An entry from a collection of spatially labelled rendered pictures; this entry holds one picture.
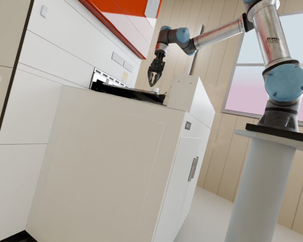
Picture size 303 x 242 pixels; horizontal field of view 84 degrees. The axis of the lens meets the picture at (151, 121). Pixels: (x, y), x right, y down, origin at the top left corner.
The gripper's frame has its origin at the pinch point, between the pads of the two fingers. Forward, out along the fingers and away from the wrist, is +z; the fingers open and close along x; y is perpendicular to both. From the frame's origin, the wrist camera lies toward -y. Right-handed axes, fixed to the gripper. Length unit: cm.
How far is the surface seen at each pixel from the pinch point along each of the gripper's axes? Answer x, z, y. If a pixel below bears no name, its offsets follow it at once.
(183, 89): 5.7, 7.0, 43.2
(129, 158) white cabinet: -7, 37, 42
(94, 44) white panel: -37.0, -11.5, 3.6
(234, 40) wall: 121, -125, -122
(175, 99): 4.1, 11.3, 42.1
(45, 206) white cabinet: -37, 72, 20
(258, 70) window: 147, -78, -90
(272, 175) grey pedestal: 48, 30, 50
